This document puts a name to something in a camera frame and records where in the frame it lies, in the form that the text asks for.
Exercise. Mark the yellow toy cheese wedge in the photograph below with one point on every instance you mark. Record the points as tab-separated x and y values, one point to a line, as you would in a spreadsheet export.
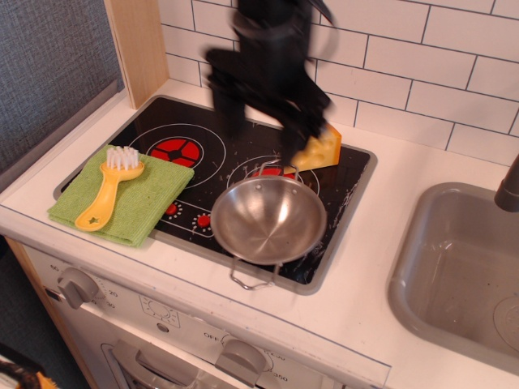
319	152

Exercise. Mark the green microfiber cloth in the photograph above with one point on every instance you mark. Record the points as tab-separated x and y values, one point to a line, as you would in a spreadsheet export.
139	205

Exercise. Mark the yellow dish brush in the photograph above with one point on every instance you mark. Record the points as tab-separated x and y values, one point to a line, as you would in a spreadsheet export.
122	164

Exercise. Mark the light wooden side post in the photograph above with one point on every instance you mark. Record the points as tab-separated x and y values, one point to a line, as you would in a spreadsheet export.
139	43

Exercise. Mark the grey left oven knob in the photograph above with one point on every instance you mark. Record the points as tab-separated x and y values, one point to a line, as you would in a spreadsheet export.
77	287

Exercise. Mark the orange and black toy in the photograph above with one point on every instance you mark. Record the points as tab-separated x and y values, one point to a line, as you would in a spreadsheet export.
19	377

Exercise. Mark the grey oven knob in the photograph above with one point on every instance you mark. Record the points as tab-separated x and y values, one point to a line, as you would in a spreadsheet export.
242	362
77	287

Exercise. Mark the grey right oven knob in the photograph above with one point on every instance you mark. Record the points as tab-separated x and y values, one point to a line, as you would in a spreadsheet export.
242	362

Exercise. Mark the grey toy sink basin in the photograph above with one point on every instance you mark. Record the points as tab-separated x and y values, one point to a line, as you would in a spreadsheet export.
455	283

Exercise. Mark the black toy stove top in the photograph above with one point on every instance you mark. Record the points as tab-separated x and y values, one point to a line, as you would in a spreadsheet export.
188	135

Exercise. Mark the grey toy faucet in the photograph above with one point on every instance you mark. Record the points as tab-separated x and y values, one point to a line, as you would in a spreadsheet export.
507	195

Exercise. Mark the grey oven door handle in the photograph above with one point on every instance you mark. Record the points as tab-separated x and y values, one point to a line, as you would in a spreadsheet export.
152	367

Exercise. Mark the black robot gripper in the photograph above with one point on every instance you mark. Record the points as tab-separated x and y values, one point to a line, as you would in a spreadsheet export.
268	73

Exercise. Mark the small steel pan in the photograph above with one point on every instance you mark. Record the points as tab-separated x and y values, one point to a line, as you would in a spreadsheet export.
268	220

